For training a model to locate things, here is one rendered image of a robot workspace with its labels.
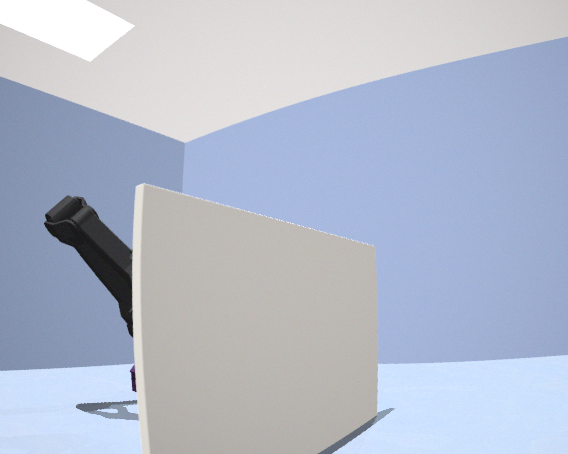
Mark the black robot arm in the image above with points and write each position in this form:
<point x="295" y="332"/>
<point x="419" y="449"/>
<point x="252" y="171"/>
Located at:
<point x="75" y="223"/>

